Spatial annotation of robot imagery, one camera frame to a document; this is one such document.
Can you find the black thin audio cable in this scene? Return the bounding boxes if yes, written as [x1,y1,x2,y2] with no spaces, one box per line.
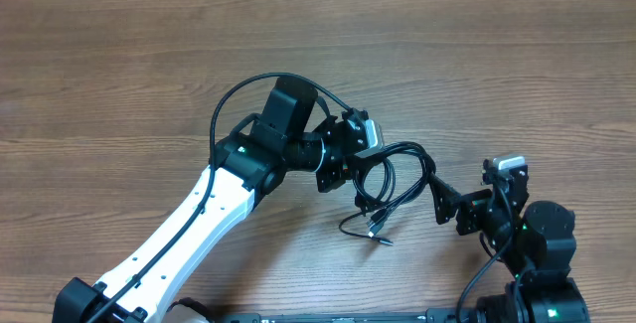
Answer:
[339,156,397,247]

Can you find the black USB cable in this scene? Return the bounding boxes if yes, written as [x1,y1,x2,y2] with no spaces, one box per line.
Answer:
[350,141,438,238]

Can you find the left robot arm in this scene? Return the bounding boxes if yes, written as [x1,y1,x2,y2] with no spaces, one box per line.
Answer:
[53,73,384,323]

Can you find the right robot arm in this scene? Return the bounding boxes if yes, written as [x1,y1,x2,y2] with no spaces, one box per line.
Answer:
[429,160,590,323]

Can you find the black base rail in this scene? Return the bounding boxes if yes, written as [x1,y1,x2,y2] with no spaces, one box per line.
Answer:
[211,308,457,323]

